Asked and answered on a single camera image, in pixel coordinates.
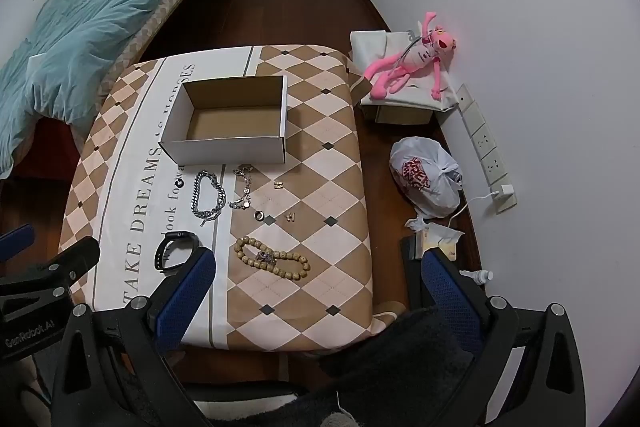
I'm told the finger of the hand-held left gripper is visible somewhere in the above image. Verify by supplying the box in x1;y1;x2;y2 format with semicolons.
0;224;36;260
0;236;102;303

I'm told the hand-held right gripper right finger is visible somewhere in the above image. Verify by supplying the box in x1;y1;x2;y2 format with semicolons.
421;249;586;427

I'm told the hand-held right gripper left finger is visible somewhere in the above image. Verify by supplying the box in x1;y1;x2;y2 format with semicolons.
50;247;218;427

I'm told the black smart band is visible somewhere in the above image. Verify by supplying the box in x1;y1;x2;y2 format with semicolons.
154;231;199;274

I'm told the wooden bead bracelet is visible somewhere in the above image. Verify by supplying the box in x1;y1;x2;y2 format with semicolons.
234;236;311;282

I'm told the thick silver chain bracelet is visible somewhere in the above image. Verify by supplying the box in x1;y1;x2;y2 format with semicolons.
191;171;228;225

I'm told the thin silver charm bracelet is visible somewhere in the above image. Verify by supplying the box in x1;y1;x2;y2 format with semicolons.
228;164;254;211

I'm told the pale yellow tissue pack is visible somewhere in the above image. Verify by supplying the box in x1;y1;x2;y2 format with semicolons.
422;242;458;260

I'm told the black flat object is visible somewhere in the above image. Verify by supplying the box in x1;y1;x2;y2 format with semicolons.
400;234;426;308

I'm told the crumpled white tissue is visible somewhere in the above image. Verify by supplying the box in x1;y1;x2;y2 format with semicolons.
404;214;465;253

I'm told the dark fleece clothing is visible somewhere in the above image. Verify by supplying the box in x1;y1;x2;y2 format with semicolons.
300;307;481;427

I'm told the white plastic bag red print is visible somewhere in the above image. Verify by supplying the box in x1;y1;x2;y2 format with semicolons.
390;137;462;220

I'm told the white power strip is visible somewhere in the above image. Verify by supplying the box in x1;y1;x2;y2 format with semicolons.
456;83;517;214

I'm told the brown cardboard box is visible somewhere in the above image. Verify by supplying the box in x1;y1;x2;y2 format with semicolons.
375;104;433;126

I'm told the checked printed tablecloth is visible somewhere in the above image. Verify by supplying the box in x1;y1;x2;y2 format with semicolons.
59;44;375;353

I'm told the teal blanket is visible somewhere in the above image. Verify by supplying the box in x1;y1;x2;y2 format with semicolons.
0;0;237;180

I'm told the pink plush toy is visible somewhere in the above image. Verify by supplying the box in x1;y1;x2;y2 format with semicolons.
369;11;458;100

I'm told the bed with patterned mattress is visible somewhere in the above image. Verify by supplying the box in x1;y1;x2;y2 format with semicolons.
0;0;238;148

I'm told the white charger cable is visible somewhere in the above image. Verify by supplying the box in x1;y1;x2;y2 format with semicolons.
446;193;496;230

